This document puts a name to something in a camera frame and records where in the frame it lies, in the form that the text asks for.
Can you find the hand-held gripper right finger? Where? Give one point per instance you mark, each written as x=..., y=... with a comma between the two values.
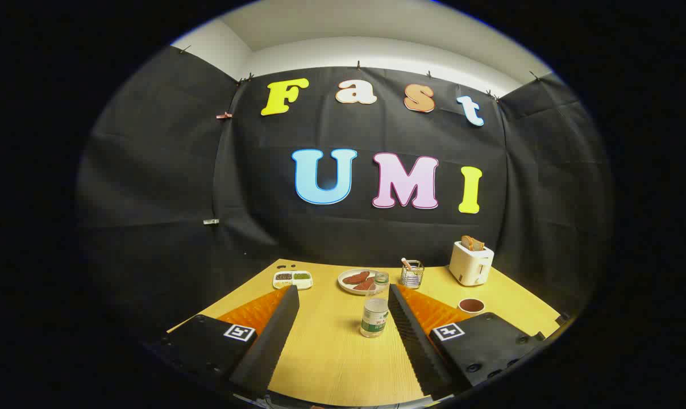
x=414, y=341

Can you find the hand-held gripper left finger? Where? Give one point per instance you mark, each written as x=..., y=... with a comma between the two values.
x=274, y=335

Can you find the clear plastic juice bottle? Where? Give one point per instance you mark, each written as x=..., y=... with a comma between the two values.
x=374, y=318

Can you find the white divided condiment tray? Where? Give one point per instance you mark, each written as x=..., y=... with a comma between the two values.
x=292, y=279

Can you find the wooden table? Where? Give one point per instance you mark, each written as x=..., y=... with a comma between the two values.
x=331, y=352

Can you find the brown meat slice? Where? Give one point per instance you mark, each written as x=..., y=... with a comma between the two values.
x=356, y=278
x=365, y=284

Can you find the white round plate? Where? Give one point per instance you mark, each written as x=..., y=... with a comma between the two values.
x=345, y=286

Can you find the cream toaster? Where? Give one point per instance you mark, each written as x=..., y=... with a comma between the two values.
x=469, y=267

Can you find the toast slice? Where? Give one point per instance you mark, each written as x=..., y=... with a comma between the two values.
x=471, y=243

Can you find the black backdrop cloth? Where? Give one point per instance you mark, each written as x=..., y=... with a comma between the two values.
x=252, y=187

